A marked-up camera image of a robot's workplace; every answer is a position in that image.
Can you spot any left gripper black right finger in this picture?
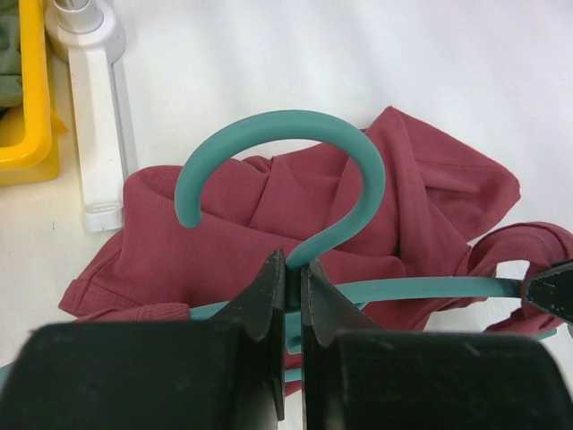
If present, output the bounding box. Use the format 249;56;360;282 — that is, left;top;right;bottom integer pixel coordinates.
301;262;572;429

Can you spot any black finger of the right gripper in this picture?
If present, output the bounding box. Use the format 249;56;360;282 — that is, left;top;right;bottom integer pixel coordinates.
522;259;572;323

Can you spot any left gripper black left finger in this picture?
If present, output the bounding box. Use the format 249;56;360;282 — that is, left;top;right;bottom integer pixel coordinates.
1;251;286;429

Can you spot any light teal hanger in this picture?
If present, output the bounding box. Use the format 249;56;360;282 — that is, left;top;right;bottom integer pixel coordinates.
0;107;559;386

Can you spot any red tank top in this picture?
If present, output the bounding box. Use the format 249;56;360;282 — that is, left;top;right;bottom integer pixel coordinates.
57;105;573;398

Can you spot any yellow plastic bin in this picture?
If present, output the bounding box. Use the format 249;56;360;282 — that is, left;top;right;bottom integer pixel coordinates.
1;1;67;186

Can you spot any white clothes rack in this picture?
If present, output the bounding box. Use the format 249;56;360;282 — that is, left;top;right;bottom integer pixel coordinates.
45;1;131;232

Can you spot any green graphic t-shirt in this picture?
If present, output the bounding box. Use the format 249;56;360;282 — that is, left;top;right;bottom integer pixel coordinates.
1;4;23;112

